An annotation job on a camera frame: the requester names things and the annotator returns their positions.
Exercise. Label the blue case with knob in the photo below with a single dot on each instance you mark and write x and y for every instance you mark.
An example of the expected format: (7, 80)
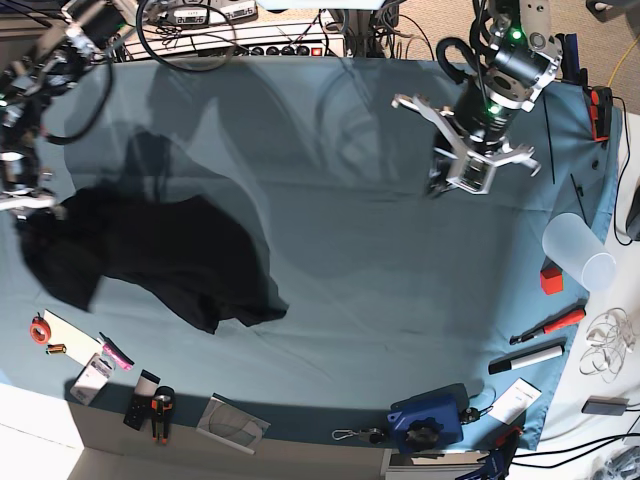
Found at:
(426, 424)

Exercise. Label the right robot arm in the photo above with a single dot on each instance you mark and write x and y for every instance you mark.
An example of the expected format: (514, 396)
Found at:
(68, 51)

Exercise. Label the translucent plastic cup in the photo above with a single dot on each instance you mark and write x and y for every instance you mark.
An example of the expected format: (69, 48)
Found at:
(571, 245)

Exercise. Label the battery blister pack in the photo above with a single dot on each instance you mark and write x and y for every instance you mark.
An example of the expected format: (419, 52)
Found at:
(94, 376)

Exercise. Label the gold battery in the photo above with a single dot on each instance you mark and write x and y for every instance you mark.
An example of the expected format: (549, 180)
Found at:
(54, 349)

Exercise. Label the red cube block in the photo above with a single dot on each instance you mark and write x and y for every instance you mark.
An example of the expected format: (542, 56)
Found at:
(551, 280)

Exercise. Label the orange tape roll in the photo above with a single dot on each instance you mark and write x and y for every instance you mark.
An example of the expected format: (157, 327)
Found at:
(40, 331)

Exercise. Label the orange black clamp tool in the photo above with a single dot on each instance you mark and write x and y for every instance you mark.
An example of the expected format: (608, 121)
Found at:
(600, 111)

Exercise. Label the grey phone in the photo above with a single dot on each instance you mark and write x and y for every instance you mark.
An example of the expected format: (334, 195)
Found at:
(604, 406)

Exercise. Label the black t-shirt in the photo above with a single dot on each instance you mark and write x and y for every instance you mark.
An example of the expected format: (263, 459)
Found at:
(193, 257)

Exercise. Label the silver carabiner keyring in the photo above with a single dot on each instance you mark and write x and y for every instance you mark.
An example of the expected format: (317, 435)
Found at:
(373, 436)

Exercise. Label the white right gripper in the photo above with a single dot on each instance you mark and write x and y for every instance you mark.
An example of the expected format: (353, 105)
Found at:
(23, 205)

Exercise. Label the long black rod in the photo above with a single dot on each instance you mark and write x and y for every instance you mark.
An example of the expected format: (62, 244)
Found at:
(549, 137)

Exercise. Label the white booklet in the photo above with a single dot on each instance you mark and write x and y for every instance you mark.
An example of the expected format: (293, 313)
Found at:
(514, 401)

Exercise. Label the black and white marker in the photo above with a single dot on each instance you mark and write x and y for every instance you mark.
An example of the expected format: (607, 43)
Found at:
(524, 360)

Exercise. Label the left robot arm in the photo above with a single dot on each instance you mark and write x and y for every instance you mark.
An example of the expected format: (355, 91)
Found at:
(509, 58)

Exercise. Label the white paper sheet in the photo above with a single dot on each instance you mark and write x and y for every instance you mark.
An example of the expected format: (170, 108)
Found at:
(80, 347)

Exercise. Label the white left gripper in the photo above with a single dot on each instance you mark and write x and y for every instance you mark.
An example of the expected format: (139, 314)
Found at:
(461, 160)

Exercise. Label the orange black pliers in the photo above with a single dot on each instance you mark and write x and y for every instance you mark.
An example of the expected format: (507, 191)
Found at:
(162, 409)

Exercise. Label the pink packaged item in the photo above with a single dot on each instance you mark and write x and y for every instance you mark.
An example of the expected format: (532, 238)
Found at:
(116, 354)

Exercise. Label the clear cd sleeve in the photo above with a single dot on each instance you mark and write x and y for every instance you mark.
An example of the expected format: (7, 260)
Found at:
(230, 426)

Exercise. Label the red handled screwdriver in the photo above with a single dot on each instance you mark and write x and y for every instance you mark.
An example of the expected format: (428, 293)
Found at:
(567, 319)

